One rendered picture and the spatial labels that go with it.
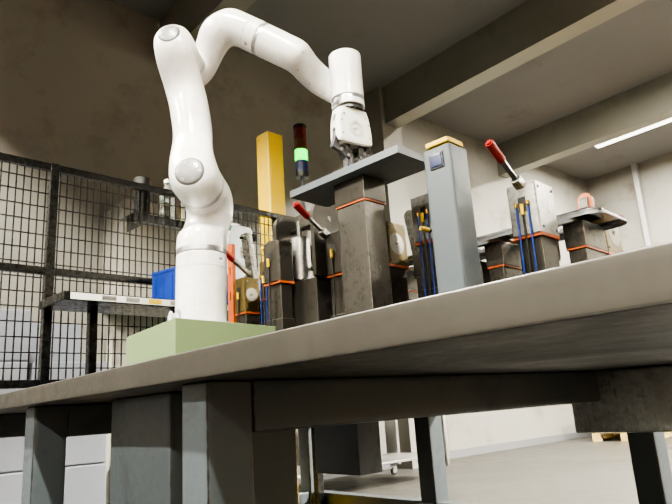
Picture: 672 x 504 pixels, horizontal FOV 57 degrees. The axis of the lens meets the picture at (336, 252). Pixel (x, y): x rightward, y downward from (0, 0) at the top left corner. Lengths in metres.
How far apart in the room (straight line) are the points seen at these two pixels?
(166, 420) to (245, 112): 4.91
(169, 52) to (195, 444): 1.04
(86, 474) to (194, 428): 2.63
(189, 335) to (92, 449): 2.32
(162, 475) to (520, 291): 0.94
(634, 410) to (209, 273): 1.12
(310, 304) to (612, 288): 1.32
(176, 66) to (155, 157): 3.67
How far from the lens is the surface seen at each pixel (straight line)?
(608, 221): 1.61
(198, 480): 0.96
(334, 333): 0.64
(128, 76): 5.53
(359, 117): 1.59
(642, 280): 0.45
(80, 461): 3.56
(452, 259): 1.28
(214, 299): 1.44
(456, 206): 1.30
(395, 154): 1.40
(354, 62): 1.64
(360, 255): 1.45
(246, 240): 2.14
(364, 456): 2.43
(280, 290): 1.73
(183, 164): 1.50
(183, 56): 1.67
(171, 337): 1.30
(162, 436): 1.29
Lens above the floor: 0.61
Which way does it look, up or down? 14 degrees up
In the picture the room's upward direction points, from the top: 4 degrees counter-clockwise
